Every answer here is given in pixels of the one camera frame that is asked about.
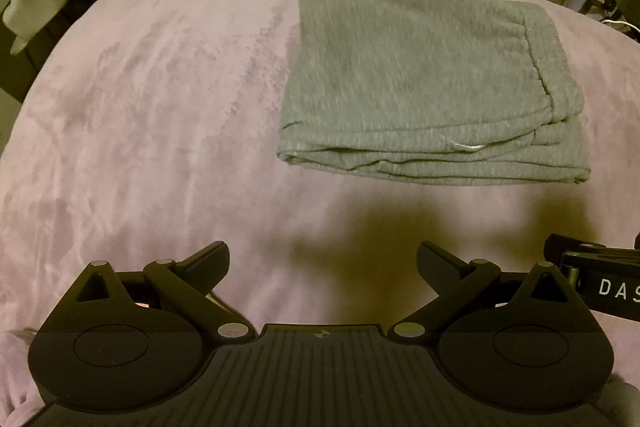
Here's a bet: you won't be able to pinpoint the purple fleece blanket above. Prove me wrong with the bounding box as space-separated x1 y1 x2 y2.
0 0 640 427

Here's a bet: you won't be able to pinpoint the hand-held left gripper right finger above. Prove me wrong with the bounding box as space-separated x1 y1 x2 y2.
391 241 577 342

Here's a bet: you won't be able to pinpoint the grey pants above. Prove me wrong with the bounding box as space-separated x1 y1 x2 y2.
275 0 592 186

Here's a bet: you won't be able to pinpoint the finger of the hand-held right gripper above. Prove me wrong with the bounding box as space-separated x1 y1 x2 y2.
543 232 640 265

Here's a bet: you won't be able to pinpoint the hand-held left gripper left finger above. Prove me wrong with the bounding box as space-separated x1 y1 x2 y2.
69 242 252 343

